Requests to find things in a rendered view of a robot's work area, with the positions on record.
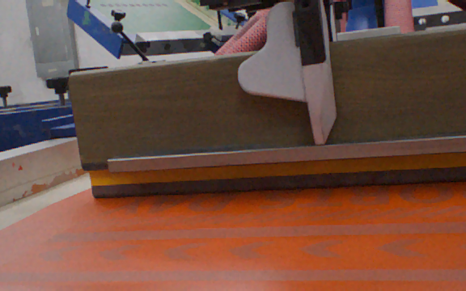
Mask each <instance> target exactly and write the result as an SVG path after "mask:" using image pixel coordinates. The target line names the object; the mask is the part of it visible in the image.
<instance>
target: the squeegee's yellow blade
mask: <svg viewBox="0 0 466 291"><path fill-rule="evenodd" d="M436 167H466V153H454V154H426V155H412V156H398V157H384V158H357V159H342V160H328V161H314V162H288V163H274V164H260V165H246V166H232V167H205V168H191V169H177V170H163V171H136V172H122V173H109V170H98V171H89V175H90V181H91V186H95V185H111V184H127V183H157V182H172V181H188V180H203V179H234V178H249V177H265V176H280V175H310V174H326V173H342V172H358V171H389V170H404V169H420V168H436Z"/></svg>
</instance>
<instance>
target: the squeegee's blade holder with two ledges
mask: <svg viewBox="0 0 466 291"><path fill-rule="evenodd" d="M454 153H466V133H445V134H433V135H421V136H408V137H385V138H374V139H362V140H348V141H326V142H325V144H324V145H315V142H313V143H302V144H289V145H267V146H254V147H242V148H230V149H218V150H195V151H183V152H171V153H159V154H136V155H124V156H115V157H113V158H110V159H108V170H109V173H122V172H136V171H163V170H177V169H191V168H205V167H232V166H246V165H260V164H274V163H288V162H314V161H328V160H342V159H357V158H384V157H398V156H412V155H426V154H454Z"/></svg>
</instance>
